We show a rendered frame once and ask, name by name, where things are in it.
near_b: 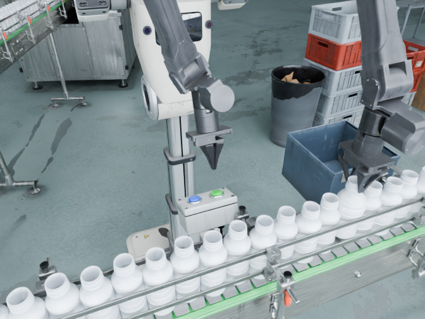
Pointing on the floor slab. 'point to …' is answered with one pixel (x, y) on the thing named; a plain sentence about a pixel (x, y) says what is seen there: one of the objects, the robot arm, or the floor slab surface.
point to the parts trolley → (407, 18)
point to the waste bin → (293, 100)
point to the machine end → (83, 50)
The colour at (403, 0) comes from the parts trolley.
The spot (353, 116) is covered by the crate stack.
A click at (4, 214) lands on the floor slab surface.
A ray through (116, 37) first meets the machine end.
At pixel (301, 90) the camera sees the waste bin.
